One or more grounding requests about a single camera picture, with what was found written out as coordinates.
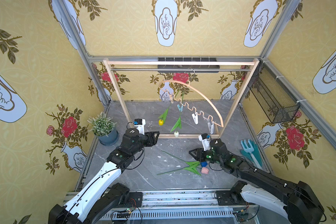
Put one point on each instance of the pink artificial tulip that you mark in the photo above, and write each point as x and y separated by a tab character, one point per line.
196	170

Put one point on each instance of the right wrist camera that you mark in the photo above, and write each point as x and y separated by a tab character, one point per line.
205	140

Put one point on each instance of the blue artificial tulip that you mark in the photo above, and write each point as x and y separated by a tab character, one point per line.
191	164

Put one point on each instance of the small circuit board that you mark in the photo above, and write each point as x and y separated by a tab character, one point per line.
123	214

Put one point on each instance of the wooden arched clip hanger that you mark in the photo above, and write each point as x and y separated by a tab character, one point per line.
180	84

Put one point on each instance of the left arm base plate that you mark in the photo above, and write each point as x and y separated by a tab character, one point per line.
135	198

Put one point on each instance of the teal garden fork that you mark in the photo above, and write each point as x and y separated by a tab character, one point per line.
248	148

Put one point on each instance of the potted green plant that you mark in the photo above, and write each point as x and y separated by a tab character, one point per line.
104	129

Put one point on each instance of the black wire mesh basket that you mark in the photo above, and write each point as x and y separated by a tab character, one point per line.
275	99

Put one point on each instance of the white artificial tulip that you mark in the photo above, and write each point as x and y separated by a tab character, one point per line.
178	123

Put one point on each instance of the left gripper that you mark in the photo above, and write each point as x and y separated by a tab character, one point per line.
149	138

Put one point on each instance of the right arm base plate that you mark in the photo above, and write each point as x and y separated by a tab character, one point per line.
227	197

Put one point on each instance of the aluminium rail base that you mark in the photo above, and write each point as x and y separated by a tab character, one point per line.
171	204

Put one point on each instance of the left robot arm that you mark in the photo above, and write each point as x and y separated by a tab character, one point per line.
100	195

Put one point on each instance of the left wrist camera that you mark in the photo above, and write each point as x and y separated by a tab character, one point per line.
139	124

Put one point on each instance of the yellow artificial tulip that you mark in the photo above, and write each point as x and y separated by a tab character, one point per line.
163	117

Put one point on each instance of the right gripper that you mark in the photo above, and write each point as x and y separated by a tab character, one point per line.
199	154

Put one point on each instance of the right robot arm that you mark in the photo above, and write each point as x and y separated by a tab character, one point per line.
294	201

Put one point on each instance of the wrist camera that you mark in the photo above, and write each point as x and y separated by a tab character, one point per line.
205	140
139	124

